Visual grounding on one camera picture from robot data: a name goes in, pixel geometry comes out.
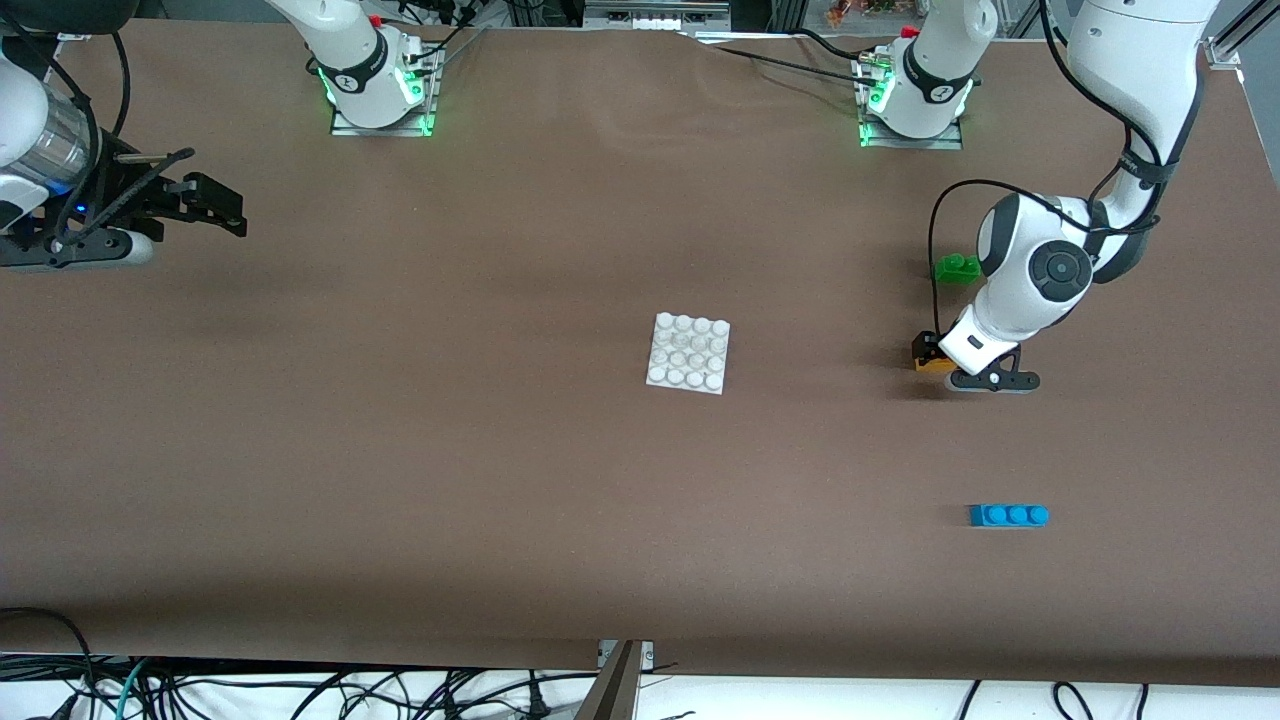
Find white studded base plate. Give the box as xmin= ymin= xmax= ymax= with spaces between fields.
xmin=645 ymin=312 xmax=732 ymax=396

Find blue three-stud block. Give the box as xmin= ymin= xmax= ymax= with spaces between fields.
xmin=968 ymin=503 xmax=1051 ymax=529

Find brown table cover sheet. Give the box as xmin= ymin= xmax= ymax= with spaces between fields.
xmin=0 ymin=18 xmax=1280 ymax=691

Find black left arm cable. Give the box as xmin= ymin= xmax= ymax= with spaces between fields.
xmin=928 ymin=0 xmax=1166 ymax=336

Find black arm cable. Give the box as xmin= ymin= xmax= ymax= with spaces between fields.
xmin=928 ymin=0 xmax=1166 ymax=336
xmin=45 ymin=30 xmax=196 ymax=251

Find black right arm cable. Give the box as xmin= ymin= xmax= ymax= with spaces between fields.
xmin=45 ymin=30 xmax=196 ymax=251

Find dark metal post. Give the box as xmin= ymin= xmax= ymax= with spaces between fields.
xmin=575 ymin=640 xmax=643 ymax=720

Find teal cable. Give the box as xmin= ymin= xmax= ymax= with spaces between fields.
xmin=115 ymin=657 xmax=153 ymax=720

